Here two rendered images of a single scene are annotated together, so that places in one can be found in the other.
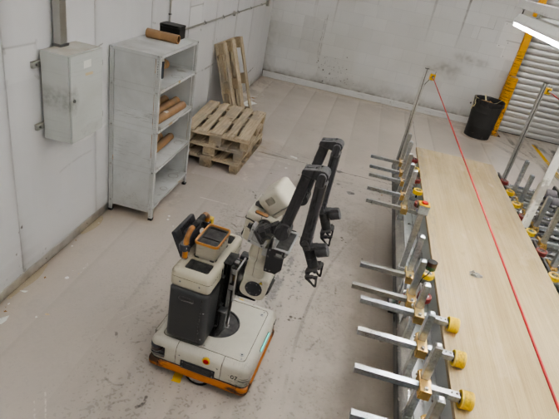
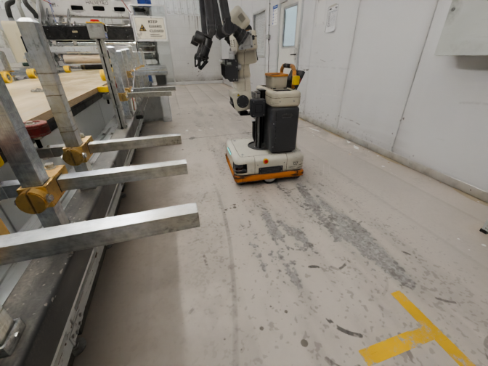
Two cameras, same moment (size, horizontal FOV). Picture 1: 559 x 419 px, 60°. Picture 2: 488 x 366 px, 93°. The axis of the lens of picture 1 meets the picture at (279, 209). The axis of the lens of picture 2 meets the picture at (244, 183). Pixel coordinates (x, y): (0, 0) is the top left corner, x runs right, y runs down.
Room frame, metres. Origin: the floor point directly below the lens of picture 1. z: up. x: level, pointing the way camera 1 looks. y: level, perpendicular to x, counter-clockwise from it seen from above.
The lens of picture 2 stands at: (4.39, -0.78, 1.07)
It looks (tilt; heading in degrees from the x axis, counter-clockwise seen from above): 29 degrees down; 157
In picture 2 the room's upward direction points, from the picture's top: 1 degrees counter-clockwise
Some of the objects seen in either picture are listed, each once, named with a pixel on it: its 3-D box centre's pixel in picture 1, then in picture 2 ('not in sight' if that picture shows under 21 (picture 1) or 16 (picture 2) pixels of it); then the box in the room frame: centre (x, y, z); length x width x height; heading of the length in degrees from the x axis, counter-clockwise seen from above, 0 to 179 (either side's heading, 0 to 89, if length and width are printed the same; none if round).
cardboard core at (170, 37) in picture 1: (162, 36); not in sight; (4.45, 1.34, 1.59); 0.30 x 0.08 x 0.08; 84
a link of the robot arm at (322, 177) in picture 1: (314, 209); (202, 9); (2.11, -0.17, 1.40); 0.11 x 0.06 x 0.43; 170
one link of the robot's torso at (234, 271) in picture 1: (254, 276); (246, 105); (2.43, 0.07, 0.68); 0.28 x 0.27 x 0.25; 169
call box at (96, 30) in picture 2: (422, 208); (97, 31); (2.84, -0.91, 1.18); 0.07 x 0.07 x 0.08; 84
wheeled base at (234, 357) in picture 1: (216, 335); (261, 156); (2.40, 0.24, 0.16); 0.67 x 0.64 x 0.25; 79
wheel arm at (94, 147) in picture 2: (392, 206); (113, 145); (3.54, -0.89, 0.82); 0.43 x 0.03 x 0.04; 84
